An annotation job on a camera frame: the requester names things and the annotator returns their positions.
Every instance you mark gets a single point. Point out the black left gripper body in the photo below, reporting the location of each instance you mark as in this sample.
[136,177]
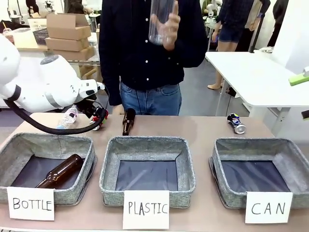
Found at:
[88,107]

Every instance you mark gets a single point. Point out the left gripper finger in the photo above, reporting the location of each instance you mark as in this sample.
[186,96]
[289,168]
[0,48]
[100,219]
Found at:
[104,116]
[97,125]

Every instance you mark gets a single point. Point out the clear plastic cup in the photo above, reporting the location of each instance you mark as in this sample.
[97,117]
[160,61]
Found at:
[158,21]

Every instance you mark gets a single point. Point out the person's right forearm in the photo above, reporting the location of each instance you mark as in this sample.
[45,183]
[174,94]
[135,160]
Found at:
[109,84]

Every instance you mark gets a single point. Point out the person's left forearm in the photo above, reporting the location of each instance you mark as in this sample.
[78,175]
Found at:
[190,53]

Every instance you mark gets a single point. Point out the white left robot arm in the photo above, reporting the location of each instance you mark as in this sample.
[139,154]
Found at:
[58,84]

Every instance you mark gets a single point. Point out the grey fabric basket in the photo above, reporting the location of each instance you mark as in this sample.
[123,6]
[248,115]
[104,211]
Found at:
[260,149]
[14,147]
[144,147]

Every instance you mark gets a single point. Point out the crushed blue soda can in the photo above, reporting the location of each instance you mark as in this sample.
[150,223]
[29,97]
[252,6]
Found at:
[237,123]

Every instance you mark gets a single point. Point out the paper label reading CAN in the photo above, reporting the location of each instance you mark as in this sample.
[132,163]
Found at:
[268,207]

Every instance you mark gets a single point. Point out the person's right hand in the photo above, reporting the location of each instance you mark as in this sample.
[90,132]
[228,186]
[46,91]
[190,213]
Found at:
[117,109]

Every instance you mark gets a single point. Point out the person's left hand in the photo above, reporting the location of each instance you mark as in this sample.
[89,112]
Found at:
[172,26]

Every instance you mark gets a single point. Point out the crushed clear plastic bottle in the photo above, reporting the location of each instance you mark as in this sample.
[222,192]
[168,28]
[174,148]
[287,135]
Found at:
[68,118]

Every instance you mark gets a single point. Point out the brown glass bottle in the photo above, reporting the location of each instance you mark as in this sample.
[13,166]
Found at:
[60,172]
[128,122]

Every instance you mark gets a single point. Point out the white desk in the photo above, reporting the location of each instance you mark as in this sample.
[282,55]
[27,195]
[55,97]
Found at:
[253,77]

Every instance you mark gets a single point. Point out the flat cardboard box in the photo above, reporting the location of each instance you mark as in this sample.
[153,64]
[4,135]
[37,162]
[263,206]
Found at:
[79,54]
[65,44]

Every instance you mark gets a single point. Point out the bystander in black clothes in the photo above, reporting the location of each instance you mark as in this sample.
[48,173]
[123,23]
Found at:
[277,21]

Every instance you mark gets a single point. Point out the person in dark shirt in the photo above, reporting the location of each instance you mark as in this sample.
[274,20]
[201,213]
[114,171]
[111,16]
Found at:
[135,48]

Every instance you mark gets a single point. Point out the open cardboard box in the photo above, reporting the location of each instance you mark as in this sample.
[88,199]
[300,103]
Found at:
[67,30]

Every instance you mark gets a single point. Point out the black plastic crate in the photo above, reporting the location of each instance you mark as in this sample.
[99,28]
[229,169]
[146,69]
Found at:
[40,36]

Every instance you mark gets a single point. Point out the bystander in dark shorts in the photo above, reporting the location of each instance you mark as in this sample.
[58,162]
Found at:
[231,21]

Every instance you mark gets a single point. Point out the paper label reading PLASTIC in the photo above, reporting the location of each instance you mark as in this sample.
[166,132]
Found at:
[146,209]

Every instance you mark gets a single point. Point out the white plastic crate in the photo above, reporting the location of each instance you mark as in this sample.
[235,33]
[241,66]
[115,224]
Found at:
[37,23]

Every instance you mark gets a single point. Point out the paper label reading BOTTLE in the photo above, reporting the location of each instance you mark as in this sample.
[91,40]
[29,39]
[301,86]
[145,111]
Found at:
[31,204]

